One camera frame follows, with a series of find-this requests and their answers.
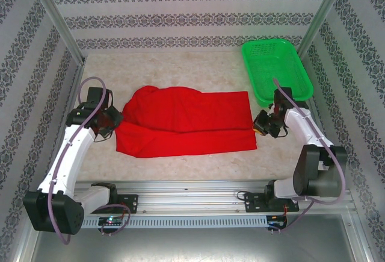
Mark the red t-shirt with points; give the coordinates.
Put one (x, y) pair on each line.
(186, 117)

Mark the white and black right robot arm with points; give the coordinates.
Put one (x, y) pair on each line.
(303, 129)

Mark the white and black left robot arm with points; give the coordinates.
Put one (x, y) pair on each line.
(75, 153)

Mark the green plastic basket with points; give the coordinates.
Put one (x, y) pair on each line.
(275, 69)

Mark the grey metal bottom panel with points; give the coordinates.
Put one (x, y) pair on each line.
(192, 244)

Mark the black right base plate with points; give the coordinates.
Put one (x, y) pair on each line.
(252, 203)

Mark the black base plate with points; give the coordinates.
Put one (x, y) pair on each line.
(129, 203)
(252, 203)

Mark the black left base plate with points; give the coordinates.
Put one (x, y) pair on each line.
(129, 203)

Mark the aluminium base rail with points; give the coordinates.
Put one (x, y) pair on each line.
(186, 197)

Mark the aluminium frame post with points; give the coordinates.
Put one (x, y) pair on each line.
(57, 18)
(323, 15)

